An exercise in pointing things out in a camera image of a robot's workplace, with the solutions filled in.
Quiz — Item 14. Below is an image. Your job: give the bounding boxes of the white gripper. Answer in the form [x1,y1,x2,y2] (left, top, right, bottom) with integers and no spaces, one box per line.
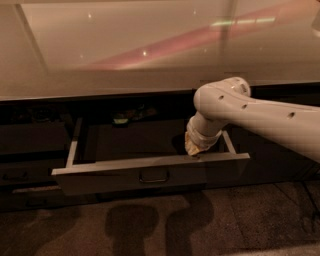
[185,122,222,156]

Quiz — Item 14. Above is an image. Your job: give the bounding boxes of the grey drawer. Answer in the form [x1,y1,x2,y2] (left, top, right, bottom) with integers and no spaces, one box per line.
[52,119,250,195]
[0,159,65,186]
[0,122,68,155]
[0,186,98,212]

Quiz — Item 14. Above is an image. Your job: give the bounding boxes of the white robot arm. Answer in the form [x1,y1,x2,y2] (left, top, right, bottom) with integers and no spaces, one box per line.
[185,77,320,162]

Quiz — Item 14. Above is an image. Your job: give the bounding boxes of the items in top drawer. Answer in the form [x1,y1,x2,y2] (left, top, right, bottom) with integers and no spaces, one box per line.
[111,105,158,126]

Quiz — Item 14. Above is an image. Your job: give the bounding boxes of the items in drawer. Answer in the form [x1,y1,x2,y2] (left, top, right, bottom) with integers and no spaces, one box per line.
[8,106,60,124]
[111,105,158,126]

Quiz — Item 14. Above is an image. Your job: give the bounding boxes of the items in left drawer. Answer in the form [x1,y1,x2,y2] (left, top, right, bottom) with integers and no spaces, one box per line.
[8,106,60,124]

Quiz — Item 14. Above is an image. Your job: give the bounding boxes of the grey cabinet door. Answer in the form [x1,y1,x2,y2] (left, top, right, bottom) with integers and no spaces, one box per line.
[229,83,320,188]

